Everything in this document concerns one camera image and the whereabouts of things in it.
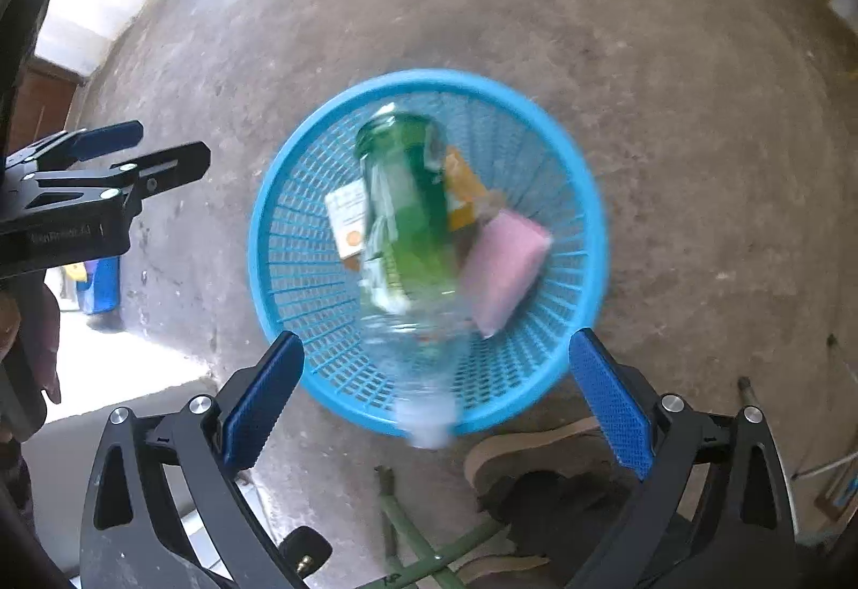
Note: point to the green metal frame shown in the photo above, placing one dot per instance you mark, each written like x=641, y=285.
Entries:
x=402, y=528

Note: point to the blue plastic basket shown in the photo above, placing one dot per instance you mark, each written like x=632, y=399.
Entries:
x=549, y=173

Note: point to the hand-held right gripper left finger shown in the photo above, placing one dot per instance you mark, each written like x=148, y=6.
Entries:
x=258, y=401

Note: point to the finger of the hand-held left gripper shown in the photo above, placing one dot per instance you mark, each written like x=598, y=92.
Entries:
x=107, y=136
x=174, y=163

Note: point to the clear plastic bottle green label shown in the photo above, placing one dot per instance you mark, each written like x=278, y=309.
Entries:
x=409, y=227

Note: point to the pink sponge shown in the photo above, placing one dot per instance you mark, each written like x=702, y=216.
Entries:
x=506, y=267

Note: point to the white cardboard box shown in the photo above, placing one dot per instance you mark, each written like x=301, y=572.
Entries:
x=345, y=220

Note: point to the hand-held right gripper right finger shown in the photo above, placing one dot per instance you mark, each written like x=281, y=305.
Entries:
x=613, y=401

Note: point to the black knob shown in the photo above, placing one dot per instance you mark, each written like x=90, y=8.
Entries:
x=305, y=552

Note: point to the person's left hand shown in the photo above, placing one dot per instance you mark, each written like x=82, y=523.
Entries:
x=40, y=334

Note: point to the brown wooden cabinet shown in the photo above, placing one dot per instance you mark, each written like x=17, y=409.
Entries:
x=47, y=99

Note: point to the brown shoe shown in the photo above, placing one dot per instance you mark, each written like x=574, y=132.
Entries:
x=499, y=565
x=509, y=448

